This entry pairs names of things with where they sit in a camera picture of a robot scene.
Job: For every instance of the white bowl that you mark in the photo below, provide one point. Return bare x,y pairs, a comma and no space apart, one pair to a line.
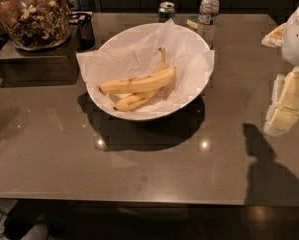
142,112

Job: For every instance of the yellow sponge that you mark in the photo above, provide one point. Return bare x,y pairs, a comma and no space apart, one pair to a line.
192,22

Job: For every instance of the green soda can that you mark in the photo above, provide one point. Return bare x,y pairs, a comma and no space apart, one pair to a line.
166,11

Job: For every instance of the white paper liner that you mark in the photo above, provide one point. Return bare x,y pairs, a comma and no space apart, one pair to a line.
129,55

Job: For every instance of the yellow banana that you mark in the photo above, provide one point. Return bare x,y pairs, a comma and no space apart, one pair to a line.
139,84
135,100

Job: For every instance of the black container with handle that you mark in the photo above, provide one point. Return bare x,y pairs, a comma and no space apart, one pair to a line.
85,33

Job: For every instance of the dark box stand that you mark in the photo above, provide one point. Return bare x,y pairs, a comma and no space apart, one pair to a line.
57,66

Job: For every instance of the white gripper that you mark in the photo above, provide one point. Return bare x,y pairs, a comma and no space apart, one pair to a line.
296,39

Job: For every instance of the clear plastic water bottle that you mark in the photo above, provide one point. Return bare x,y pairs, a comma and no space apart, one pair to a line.
207,19

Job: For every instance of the glass jar of nuts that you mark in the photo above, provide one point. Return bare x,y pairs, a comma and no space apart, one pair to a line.
34,25

